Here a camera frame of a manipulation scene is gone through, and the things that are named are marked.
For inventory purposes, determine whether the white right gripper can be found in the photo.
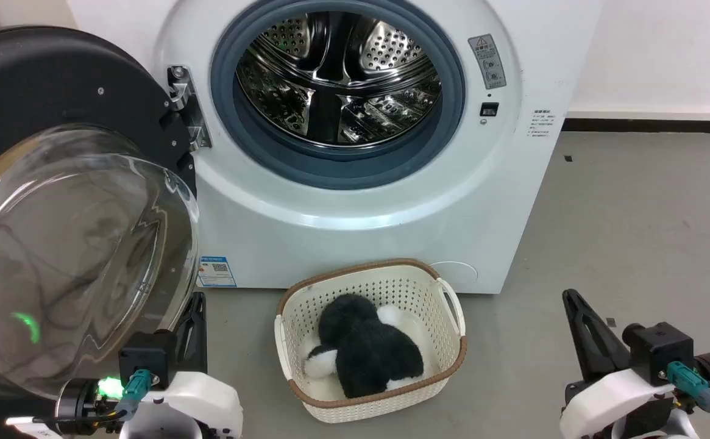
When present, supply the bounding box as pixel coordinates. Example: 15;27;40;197
559;289;680;439

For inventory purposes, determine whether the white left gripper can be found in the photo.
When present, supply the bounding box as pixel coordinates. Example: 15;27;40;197
119;292;244;439

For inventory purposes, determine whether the white front-load washing machine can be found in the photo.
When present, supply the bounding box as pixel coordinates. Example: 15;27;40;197
65;0;605;295

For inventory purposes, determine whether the metal door hinge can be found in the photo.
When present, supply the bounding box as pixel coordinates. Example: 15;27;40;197
167;65;213;151

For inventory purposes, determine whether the black round glass washer door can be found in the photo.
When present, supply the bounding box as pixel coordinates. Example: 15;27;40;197
0;26;201;401

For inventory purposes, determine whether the blue white energy label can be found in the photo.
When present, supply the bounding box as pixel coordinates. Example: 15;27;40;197
197;255;238;288

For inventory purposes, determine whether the round drain filter cover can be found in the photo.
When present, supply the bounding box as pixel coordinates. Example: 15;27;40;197
430;261;480;288

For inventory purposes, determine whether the cream perforated laundry basket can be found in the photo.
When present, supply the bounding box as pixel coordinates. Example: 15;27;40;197
274;259;468;424

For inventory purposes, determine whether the black and white plush toy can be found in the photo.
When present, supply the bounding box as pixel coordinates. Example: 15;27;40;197
304;293;425;399

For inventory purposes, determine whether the small printed text label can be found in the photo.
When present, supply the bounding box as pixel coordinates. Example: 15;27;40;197
526;109;556;140

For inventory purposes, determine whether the grey warning sticker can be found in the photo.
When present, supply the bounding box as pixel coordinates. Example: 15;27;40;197
468;34;508;91

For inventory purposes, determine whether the stainless steel washer drum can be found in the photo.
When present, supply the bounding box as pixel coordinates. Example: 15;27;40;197
235;12;443;148

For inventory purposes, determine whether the right arm cable teal plug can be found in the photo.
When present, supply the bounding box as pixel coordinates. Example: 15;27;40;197
666;360;710;439

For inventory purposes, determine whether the dark wall baseboard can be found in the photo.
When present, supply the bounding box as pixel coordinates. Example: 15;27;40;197
561;118;710;134

